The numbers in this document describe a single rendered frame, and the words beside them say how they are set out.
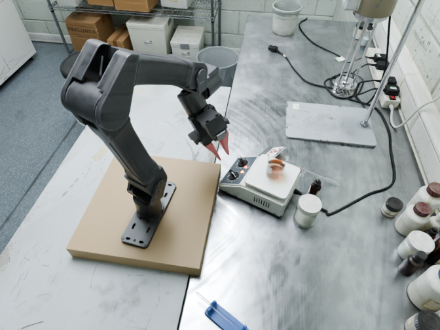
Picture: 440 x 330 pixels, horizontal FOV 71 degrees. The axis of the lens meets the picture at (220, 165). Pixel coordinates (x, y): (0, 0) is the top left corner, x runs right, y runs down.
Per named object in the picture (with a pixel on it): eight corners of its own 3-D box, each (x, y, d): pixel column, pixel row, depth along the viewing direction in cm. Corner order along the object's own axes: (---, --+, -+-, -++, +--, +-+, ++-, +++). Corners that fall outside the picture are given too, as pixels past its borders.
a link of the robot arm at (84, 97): (149, 169, 77) (86, 69, 50) (170, 180, 75) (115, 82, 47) (133, 188, 75) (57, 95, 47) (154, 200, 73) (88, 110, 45)
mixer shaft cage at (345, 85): (332, 96, 97) (359, 15, 79) (330, 84, 102) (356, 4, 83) (355, 98, 97) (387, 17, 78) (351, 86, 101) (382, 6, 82)
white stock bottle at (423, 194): (403, 201, 88) (421, 177, 79) (425, 203, 87) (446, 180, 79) (408, 219, 84) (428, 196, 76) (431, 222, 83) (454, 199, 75)
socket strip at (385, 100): (381, 108, 116) (385, 98, 112) (365, 54, 141) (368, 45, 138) (396, 109, 115) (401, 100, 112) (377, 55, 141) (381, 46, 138)
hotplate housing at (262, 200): (217, 190, 90) (217, 173, 84) (238, 162, 98) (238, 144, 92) (288, 223, 83) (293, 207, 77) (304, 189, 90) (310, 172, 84)
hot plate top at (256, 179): (243, 183, 82) (243, 181, 81) (261, 154, 89) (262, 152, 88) (285, 201, 78) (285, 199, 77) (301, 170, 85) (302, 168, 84)
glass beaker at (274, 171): (280, 185, 81) (285, 165, 75) (261, 178, 82) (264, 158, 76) (287, 169, 85) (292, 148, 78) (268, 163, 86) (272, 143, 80)
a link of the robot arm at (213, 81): (199, 82, 83) (196, 40, 74) (226, 91, 80) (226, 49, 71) (172, 105, 77) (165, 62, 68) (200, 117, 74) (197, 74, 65)
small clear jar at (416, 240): (425, 256, 77) (440, 243, 72) (412, 268, 75) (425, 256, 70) (405, 238, 80) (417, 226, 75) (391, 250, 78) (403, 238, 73)
